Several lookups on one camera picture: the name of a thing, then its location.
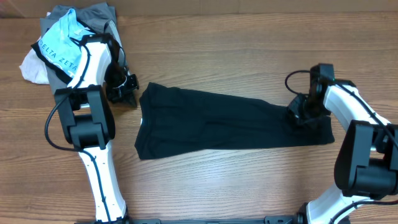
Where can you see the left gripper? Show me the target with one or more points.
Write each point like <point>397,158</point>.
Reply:
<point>129,93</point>

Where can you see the black t-shirt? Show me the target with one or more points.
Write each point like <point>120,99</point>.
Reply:
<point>177,121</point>

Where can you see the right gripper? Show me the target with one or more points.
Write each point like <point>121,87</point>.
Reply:
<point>293,107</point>

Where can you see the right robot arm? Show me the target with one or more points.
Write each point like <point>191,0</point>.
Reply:
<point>366,167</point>

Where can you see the white garment under pile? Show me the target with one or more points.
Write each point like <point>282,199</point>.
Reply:
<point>33,69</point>

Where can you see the black folded garment in pile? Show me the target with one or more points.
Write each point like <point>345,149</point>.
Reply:
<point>49,65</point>

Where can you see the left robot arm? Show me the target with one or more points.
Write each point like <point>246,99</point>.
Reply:
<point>87,121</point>

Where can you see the light blue folded t-shirt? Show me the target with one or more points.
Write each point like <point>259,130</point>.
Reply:
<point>59,45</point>

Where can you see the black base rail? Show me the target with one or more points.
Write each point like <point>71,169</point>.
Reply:
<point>211,221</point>

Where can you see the grey folded garment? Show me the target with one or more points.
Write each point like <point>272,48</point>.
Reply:
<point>99,19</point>

